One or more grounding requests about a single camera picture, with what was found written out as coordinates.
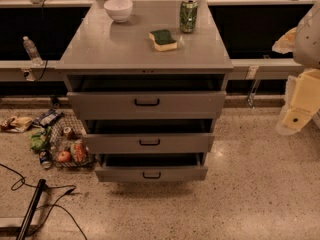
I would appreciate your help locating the yellow green sponge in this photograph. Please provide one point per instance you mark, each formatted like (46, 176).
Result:
(162, 40)

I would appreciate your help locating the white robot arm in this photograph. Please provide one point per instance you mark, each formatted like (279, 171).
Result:
(302, 94)

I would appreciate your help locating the green soda can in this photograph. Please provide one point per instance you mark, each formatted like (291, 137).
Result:
(188, 15)

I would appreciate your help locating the grey drawer cabinet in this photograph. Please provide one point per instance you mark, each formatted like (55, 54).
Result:
(103, 47)

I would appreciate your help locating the white ceramic bowl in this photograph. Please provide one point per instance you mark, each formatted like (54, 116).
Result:
(119, 10)

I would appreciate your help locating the grey middle drawer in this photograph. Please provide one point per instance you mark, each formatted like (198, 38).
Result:
(149, 136)

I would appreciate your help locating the grey drawer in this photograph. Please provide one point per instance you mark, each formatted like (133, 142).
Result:
(151, 167)
(123, 97)
(149, 136)

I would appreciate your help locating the grey bottom drawer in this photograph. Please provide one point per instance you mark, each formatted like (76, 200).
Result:
(151, 167)

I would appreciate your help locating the grey top drawer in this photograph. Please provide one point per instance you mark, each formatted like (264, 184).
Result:
(123, 97)

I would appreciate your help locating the orange snack packet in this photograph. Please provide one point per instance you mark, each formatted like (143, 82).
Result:
(79, 152)

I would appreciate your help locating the small soda can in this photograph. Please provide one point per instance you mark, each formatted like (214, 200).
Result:
(68, 132)

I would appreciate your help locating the red apple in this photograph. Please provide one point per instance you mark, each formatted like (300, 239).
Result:
(64, 156)

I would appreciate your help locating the blue snack bag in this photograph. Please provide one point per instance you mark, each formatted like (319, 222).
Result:
(48, 118)

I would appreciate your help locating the blue white can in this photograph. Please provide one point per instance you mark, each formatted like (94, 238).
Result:
(45, 159)

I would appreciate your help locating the green chip bag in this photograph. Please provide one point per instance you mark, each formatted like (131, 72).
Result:
(40, 138)

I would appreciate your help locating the clear plastic water bottle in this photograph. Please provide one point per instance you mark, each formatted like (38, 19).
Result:
(32, 51)

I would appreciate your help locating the black metal bar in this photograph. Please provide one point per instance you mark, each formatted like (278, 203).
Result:
(23, 230)

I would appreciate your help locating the brown snack bag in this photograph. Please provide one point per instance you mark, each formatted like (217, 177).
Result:
(16, 124)

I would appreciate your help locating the wire mesh basket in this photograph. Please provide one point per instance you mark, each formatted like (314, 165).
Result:
(59, 142)

